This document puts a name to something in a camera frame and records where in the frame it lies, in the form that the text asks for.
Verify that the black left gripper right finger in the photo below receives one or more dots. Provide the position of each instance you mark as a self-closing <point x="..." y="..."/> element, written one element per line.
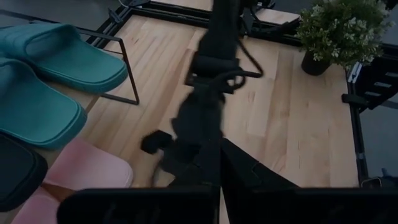
<point x="295" y="208"/>

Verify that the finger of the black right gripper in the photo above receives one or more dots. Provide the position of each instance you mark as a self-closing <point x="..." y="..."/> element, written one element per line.
<point x="178" y="166"/>

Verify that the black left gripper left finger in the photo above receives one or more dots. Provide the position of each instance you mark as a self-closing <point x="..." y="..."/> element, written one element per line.
<point x="140" y="208"/>

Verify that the pink rubber slide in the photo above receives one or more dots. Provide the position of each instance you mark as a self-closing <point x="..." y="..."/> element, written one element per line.
<point x="90" y="168"/>
<point x="34" y="211"/>

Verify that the black rubber slide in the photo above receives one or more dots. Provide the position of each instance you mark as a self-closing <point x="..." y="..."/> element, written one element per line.
<point x="18" y="174"/>

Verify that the green rubber slide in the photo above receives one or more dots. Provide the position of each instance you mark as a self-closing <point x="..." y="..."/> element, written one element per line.
<point x="77" y="65"/>
<point x="34" y="112"/>

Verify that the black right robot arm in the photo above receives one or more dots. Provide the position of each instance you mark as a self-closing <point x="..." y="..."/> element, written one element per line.
<point x="222" y="31"/>

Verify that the green potted plant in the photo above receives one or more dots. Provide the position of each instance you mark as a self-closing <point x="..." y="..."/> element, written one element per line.
<point x="339" y="28"/>

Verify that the wooden shelf black metal frame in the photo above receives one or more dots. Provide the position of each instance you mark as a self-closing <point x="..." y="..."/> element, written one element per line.
<point x="124" y="99"/>

